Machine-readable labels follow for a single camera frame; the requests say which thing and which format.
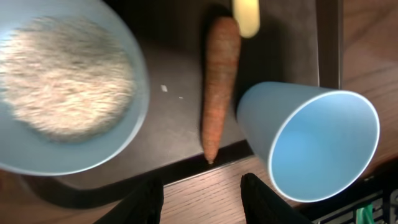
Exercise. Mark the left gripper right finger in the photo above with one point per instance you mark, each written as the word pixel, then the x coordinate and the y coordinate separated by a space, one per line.
pixel 263 206

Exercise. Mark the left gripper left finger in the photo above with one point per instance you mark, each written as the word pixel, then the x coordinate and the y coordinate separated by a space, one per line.
pixel 142 206

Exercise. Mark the light blue plastic cup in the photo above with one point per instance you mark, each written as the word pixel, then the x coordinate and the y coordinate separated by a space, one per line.
pixel 315 142

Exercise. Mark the light blue rice bowl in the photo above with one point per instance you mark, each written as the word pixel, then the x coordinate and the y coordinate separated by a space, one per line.
pixel 74 86

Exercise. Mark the orange carrot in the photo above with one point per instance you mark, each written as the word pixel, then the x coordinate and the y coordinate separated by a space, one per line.
pixel 223 45

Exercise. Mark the dark brown serving tray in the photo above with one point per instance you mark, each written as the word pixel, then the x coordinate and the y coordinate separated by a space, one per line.
pixel 298 42

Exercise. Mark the yellow plastic spoon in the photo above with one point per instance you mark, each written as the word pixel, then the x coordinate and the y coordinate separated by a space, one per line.
pixel 247 15

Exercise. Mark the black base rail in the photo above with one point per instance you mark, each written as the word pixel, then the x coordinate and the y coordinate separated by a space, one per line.
pixel 369 200

